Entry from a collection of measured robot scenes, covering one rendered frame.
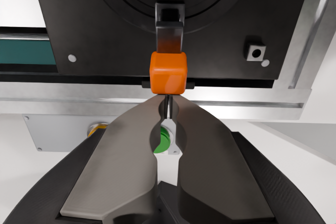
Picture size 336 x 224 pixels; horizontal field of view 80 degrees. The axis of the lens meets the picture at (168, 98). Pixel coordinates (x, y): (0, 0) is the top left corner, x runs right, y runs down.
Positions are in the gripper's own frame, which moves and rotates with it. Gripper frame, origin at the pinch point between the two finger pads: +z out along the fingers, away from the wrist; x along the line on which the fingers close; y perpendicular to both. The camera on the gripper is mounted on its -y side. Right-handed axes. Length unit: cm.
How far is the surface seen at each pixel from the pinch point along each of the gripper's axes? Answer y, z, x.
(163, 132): 10.8, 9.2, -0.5
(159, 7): -4.4, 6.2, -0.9
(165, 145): 12.8, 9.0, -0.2
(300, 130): 88, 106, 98
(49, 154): 27.3, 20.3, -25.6
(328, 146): 104, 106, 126
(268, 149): 24.0, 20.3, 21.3
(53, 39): -0.9, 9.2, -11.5
